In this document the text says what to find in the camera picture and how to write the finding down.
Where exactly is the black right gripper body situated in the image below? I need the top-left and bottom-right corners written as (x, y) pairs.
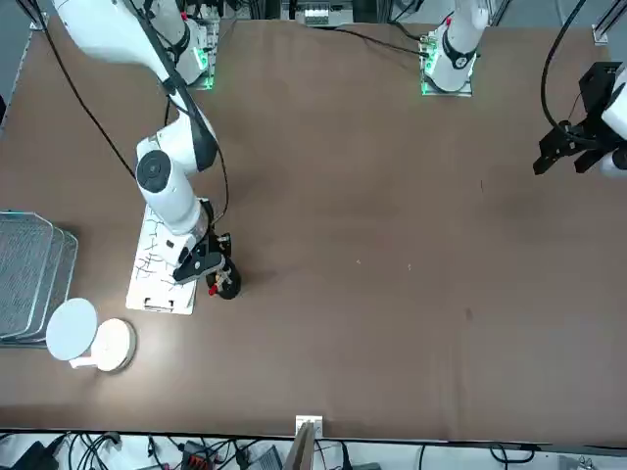
top-left (198, 198), bottom-right (235, 256)

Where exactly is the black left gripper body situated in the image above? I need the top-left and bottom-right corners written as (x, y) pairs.
top-left (562, 61), bottom-right (623, 148)

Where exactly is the red capped marker pen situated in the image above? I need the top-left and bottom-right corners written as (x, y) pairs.
top-left (208, 271), bottom-right (232, 298)

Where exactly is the black mesh pen holder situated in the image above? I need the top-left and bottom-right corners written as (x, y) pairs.
top-left (204, 254), bottom-right (243, 301)

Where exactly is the white clipboard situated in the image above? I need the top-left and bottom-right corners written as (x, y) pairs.
top-left (124, 203), bottom-right (200, 315)

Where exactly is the scribbled A4 paper sheet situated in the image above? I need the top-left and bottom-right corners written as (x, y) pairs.
top-left (127, 205), bottom-right (197, 307)

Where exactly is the white round desk lamp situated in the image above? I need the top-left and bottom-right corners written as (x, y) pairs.
top-left (44, 297), bottom-right (138, 374)

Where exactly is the orange black electronic device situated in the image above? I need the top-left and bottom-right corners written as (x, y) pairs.
top-left (183, 443), bottom-right (217, 470)

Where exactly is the silver mesh file tray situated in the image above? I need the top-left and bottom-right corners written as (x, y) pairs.
top-left (0, 210), bottom-right (79, 349)

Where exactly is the large black pouch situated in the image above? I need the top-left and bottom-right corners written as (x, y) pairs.
top-left (12, 440), bottom-right (60, 470)

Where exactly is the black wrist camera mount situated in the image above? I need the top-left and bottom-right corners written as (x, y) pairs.
top-left (172, 243), bottom-right (225, 287)

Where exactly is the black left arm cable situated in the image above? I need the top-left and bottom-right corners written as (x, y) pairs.
top-left (540, 0), bottom-right (589, 129)

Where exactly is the silver frame profile bracket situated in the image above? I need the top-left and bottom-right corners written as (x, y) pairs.
top-left (591, 0), bottom-right (619, 45)

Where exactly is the aluminium profile post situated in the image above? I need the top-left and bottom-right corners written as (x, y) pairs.
top-left (285, 414), bottom-right (324, 470)

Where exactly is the black cable across table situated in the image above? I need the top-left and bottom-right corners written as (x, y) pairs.
top-left (293, 22), bottom-right (432, 58)

